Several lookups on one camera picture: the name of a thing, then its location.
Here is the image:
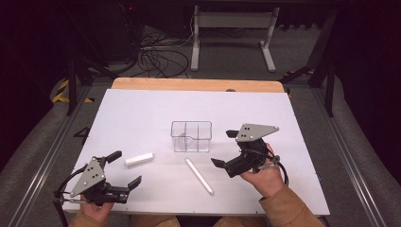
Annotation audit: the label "left hand-held gripper cable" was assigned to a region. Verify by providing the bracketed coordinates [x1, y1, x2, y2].
[52, 165, 89, 227]

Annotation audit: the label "white eraser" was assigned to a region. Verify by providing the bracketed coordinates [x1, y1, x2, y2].
[125, 152, 155, 167]

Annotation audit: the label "wooden table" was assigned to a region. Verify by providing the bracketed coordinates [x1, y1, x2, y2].
[111, 77, 286, 94]

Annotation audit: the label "aluminium rail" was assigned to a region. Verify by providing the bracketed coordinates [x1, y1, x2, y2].
[310, 86, 391, 227]
[8, 86, 94, 227]

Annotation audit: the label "person's right hand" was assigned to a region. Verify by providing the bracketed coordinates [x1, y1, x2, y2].
[239, 142, 286, 199]

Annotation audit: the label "hand-held gripper cable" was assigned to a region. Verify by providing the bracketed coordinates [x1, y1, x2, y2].
[258, 150, 290, 187]
[52, 165, 89, 227]

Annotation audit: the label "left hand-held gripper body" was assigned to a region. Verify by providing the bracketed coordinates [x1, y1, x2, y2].
[69, 156, 131, 207]

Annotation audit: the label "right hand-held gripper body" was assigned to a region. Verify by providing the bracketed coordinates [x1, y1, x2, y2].
[224, 122, 281, 179]

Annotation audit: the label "person's left leg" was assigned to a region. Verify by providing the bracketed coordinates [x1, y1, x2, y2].
[127, 215, 183, 227]

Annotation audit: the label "black computer tower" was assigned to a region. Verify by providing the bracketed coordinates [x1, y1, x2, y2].
[100, 2, 146, 65]

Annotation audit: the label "white board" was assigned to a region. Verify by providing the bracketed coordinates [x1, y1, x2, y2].
[61, 88, 331, 217]

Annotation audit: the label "clear plastic organizer box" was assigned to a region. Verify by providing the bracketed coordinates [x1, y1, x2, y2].
[170, 120, 213, 153]

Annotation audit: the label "person's right leg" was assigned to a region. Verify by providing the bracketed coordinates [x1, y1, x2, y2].
[211, 216, 268, 227]

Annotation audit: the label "person's leg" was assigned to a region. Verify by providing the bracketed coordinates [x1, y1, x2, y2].
[127, 215, 183, 227]
[211, 216, 268, 227]

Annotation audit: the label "yellow black hazard tape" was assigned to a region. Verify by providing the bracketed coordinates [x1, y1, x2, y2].
[51, 79, 96, 104]

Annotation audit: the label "white pen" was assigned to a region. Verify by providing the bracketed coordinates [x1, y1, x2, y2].
[184, 157, 215, 196]

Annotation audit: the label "black metal stand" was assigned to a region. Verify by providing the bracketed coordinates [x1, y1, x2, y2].
[64, 46, 119, 116]
[279, 9, 338, 118]

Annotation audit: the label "person's left hand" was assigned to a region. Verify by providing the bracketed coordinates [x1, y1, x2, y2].
[78, 201, 115, 223]

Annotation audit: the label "right hand-held gripper cable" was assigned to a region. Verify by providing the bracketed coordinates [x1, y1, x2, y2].
[258, 150, 290, 187]

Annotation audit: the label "bundle of black cables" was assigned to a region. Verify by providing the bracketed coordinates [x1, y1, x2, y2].
[134, 18, 194, 79]

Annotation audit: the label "white metal stand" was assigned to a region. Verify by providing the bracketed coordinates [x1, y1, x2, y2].
[190, 5, 281, 73]

